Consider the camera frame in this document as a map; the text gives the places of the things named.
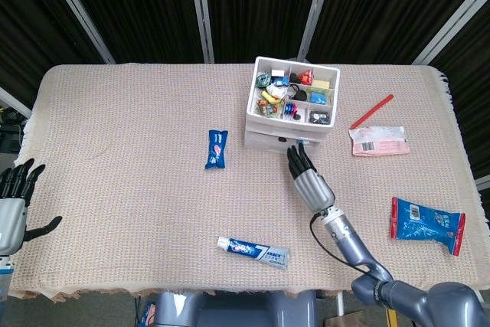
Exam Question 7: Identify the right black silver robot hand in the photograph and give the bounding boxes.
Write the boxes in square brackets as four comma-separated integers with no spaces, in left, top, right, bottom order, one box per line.
[286,144,336,213]

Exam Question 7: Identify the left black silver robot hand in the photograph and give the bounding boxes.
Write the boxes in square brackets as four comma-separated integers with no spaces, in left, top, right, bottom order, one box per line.
[0,158,64,256]

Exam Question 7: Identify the clear plastic drawer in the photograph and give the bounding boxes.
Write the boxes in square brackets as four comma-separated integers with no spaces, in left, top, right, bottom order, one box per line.
[244,130,325,149]

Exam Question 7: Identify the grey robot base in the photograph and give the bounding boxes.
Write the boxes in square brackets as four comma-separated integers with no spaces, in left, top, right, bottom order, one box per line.
[151,290,319,327]

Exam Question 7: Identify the white drawer organizer box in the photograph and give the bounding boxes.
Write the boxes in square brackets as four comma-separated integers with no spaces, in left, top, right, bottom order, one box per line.
[243,56,341,155]

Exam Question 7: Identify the pink white flat package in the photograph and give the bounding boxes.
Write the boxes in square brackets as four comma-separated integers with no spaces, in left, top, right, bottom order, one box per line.
[348,126,411,157]

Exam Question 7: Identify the black equipment clutter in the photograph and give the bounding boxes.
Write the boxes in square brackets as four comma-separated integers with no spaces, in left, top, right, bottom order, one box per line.
[0,106,26,152]

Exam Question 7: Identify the blue white toothpaste tube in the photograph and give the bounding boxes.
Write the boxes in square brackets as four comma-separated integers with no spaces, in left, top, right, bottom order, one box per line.
[217,236,291,270]

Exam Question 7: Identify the colourful wrapped candies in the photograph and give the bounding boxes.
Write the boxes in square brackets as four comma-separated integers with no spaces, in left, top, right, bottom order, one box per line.
[256,99,284,116]

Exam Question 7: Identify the black round looped item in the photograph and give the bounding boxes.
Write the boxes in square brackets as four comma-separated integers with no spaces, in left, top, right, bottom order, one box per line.
[287,85,309,101]

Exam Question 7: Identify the red flat stick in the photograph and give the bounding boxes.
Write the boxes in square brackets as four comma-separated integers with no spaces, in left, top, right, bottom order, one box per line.
[348,93,395,129]

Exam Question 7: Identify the blue Pepsi snack packet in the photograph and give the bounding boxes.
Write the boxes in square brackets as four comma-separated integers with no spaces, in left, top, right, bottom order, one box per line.
[204,129,230,170]

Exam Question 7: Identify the white crumpled wrapper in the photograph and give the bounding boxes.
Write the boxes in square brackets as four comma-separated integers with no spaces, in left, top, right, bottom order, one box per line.
[266,83,289,99]

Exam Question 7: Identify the blue red snack bag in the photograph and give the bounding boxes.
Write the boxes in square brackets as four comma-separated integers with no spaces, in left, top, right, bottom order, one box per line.
[389,197,467,257]

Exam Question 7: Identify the beige woven tablecloth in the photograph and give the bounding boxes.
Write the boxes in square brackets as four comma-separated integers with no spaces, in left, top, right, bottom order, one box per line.
[8,62,490,303]

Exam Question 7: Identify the blue packet under table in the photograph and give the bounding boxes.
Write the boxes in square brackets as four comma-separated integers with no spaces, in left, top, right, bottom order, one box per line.
[139,299,156,326]

